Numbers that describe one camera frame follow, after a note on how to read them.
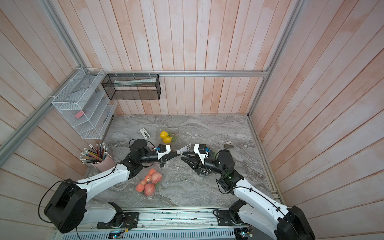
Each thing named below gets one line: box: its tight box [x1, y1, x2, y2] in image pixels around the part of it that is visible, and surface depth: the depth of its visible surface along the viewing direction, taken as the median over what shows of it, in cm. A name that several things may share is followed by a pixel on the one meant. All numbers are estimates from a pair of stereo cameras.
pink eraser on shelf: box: [75, 110, 84, 119], surface depth 84 cm
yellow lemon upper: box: [160, 131, 169, 139], surface depth 105 cm
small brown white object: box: [223, 141, 234, 149], surface depth 103 cm
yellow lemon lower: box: [163, 136, 172, 144], surface depth 103 cm
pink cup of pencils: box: [79, 142, 115, 173], surface depth 85 cm
